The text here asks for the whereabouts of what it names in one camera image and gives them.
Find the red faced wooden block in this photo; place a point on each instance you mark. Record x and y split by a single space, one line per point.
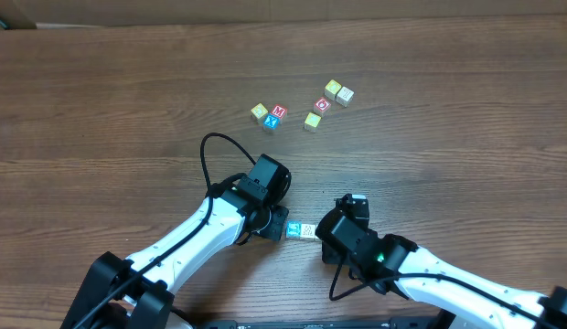
322 106

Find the red M wooden block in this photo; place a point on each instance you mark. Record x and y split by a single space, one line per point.
279 111

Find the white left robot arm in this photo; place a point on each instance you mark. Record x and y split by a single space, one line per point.
139 291

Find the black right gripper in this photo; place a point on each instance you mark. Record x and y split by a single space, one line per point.
327 244

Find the plain cream wooden block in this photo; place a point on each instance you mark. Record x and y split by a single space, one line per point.
344 96

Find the yellow top wooden block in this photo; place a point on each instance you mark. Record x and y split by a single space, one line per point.
332 89

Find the blue faced wooden letter block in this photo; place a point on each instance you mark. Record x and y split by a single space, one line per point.
293 230

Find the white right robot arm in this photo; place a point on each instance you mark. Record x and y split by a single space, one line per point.
392 263

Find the blue X wooden block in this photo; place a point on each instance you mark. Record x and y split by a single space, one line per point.
270 123

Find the wooden block with M outline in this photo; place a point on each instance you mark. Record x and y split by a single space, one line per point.
308 232

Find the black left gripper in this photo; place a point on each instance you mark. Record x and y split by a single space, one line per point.
274 223

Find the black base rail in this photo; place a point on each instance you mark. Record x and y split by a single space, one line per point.
407 322

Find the yellow C wooden block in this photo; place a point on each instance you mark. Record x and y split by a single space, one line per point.
311 122

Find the yellow L wooden block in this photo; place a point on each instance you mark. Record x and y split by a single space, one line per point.
258 113

